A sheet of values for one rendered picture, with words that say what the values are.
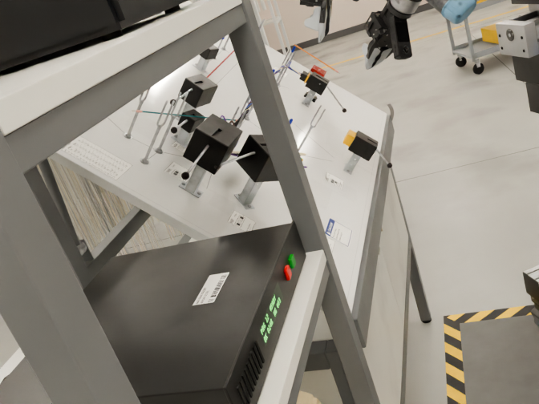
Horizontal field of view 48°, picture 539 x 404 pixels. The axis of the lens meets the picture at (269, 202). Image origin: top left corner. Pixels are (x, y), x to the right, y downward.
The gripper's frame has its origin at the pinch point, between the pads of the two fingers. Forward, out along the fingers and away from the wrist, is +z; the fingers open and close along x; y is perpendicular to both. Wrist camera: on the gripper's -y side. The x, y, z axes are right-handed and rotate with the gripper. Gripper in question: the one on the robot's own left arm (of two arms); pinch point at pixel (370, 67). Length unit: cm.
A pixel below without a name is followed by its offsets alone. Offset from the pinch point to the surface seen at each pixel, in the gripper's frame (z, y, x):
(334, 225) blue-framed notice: -2, -50, 37
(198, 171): -13, -40, 68
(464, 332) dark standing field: 77, -62, -56
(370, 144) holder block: -1.6, -28.5, 15.6
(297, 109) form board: 15.0, -1.5, 18.7
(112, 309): -22, -68, 91
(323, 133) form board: 12.9, -12.6, 15.5
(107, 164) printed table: -10, -35, 84
